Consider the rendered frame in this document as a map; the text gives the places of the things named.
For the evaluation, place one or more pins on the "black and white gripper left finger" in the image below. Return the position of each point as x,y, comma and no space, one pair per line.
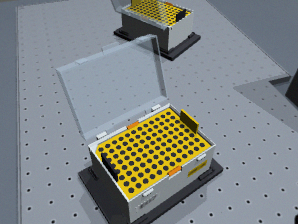
118,219

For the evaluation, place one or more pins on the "white tip box with clear lid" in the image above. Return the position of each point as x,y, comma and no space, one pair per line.
113,89
153,13

